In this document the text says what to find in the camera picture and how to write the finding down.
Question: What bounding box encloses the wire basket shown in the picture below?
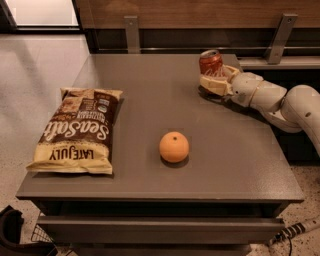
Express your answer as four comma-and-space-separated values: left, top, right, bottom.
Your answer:
31, 224, 53, 243

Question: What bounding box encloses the left metal bracket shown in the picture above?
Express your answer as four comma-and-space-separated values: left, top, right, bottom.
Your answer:
124, 16, 141, 54

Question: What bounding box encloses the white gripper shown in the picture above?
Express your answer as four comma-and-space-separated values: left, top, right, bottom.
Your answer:
200, 65, 263, 107

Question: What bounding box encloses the right metal bracket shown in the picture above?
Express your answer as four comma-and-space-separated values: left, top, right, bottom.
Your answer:
265, 13, 298, 65

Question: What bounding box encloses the grey cabinet drawer front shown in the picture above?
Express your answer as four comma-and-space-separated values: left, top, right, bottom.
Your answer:
37, 216, 284, 245

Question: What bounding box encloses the orange fruit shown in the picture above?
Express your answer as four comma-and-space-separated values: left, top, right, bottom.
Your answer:
159, 132, 189, 163

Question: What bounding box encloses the Late July chips bag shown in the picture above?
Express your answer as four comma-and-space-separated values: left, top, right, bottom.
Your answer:
27, 88, 122, 174

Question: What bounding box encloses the red coke can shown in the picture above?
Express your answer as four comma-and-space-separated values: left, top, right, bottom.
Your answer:
199, 49, 223, 77

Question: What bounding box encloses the metal bracket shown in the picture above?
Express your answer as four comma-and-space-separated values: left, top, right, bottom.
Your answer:
265, 13, 298, 65
124, 16, 141, 54

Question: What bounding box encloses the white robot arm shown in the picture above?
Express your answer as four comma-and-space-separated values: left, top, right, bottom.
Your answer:
200, 65, 320, 154

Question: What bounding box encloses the black object at floor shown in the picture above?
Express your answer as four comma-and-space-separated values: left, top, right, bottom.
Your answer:
0, 205, 57, 256

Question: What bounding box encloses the striped cable on floor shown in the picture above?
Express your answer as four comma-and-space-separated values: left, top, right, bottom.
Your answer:
268, 217, 320, 247

